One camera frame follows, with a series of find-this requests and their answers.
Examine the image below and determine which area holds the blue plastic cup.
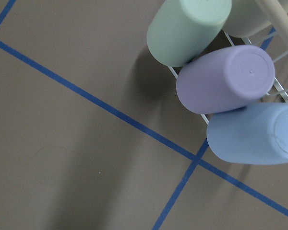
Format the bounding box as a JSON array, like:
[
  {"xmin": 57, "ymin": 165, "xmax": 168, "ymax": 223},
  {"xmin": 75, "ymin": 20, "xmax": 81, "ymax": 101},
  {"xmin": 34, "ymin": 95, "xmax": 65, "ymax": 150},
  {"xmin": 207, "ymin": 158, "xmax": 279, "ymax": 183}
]
[{"xmin": 206, "ymin": 103, "xmax": 288, "ymax": 165}]

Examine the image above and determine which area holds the white wire cup rack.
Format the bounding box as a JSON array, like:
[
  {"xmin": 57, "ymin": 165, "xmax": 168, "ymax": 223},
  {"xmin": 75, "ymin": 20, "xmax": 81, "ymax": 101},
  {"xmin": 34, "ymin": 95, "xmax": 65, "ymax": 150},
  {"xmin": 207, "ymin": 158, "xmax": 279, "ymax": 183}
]
[{"xmin": 176, "ymin": 0, "xmax": 288, "ymax": 115}]

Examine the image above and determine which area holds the green plastic cup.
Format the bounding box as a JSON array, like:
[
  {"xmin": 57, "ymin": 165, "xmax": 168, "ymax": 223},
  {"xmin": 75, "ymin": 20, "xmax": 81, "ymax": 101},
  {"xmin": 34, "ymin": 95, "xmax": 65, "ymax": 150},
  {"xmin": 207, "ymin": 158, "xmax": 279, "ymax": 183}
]
[{"xmin": 146, "ymin": 0, "xmax": 232, "ymax": 67}]

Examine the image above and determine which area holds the purple plastic cup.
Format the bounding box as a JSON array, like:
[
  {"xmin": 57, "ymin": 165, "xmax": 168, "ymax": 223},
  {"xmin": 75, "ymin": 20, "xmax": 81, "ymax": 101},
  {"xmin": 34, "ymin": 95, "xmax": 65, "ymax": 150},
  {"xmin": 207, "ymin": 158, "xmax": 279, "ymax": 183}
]
[{"xmin": 176, "ymin": 45, "xmax": 275, "ymax": 114}]

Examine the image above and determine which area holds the beige plastic cup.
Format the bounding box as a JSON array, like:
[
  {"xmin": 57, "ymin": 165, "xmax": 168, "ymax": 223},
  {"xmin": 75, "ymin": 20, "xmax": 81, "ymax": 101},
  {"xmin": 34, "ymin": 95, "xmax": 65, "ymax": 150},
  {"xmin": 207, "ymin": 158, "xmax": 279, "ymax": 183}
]
[{"xmin": 222, "ymin": 0, "xmax": 288, "ymax": 38}]

